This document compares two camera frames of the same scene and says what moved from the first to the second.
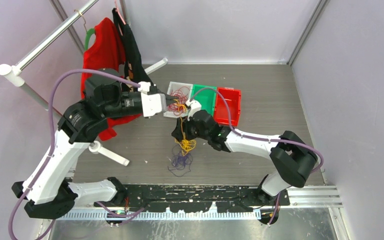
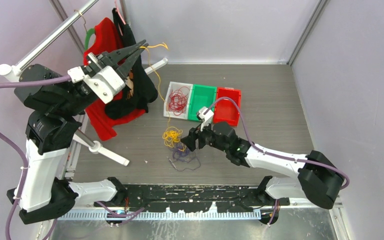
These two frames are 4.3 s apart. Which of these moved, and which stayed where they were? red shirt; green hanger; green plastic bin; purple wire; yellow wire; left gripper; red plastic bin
Moved: yellow wire; purple wire; left gripper
Stayed: green plastic bin; red plastic bin; green hanger; red shirt
